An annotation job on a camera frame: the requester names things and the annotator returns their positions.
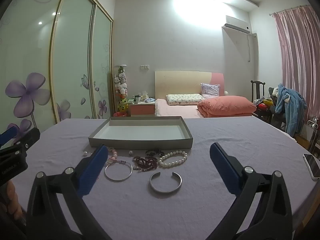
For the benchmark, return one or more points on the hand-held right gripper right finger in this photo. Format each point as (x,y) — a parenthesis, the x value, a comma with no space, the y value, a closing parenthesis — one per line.
(225,165)

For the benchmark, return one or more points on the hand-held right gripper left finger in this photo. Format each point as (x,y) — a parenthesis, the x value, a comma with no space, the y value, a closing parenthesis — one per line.
(92,170)

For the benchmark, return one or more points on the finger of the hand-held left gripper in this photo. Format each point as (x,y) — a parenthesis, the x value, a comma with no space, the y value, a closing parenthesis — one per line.
(8,133)
(30,136)

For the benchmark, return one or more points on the thin silver bangle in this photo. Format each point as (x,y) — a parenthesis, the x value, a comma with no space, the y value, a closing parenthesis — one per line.
(118,179)

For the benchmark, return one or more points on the grey cardboard tray box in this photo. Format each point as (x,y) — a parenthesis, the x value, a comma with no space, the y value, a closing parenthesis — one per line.
(140,143)

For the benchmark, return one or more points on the wide silver cuff bangle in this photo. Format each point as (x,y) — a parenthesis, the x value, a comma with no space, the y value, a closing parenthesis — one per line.
(165,191)

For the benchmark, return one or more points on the person's left hand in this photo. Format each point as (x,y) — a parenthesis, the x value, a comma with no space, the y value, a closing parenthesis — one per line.
(11,200)

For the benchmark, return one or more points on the purple tablecloth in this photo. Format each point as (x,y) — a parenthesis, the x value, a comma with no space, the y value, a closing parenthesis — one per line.
(250,140)

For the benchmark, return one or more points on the folded orange quilt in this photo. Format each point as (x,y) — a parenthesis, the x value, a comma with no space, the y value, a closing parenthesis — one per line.
(225,106)

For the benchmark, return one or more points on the bed with pink sheet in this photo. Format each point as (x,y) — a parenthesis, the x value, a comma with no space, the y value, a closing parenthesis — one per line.
(175,110)

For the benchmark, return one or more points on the light purple pillow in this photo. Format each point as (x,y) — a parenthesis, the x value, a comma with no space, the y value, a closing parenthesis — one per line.
(210,90)

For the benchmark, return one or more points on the white patterned pillow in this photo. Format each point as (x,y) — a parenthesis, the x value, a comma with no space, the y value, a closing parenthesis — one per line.
(183,99)

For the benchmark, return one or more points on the pink nightstand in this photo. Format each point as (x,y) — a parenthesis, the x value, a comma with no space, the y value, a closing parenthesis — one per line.
(141,109)

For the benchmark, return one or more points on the dark wooden chair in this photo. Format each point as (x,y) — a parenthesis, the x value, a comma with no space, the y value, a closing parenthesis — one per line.
(257,90)

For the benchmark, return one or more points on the blue fleece garment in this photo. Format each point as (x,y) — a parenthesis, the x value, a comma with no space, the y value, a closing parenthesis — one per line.
(291,110)

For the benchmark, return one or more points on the plush toy tower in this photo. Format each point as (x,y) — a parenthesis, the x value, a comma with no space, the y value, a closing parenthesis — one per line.
(121,87)

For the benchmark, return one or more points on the white smartphone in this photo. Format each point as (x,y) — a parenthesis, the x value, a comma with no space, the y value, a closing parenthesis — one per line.
(312,166)

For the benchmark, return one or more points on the light blue cloth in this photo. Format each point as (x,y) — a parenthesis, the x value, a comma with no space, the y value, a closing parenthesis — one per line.
(150,100)

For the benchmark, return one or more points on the tissue box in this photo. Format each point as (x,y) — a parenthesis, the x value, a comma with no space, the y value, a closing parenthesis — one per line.
(145,95)

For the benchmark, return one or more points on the floral sliding-door wardrobe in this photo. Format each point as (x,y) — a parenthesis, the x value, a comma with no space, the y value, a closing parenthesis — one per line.
(72,55)

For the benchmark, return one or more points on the beige and pink headboard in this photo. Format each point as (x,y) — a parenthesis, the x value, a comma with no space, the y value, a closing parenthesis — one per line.
(180,82)

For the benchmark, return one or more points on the metal rack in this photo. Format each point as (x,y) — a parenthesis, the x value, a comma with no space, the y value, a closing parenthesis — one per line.
(313,125)

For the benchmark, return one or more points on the pink curtain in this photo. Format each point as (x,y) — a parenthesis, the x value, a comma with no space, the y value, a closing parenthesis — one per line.
(300,55)

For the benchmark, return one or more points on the white air conditioner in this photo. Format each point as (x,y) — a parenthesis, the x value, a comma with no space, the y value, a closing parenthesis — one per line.
(236,23)

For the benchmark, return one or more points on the curtain rod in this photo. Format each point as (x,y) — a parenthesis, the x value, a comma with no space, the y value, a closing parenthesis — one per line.
(287,10)

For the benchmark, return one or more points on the white wall socket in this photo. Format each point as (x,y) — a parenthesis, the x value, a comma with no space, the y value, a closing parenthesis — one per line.
(144,67)

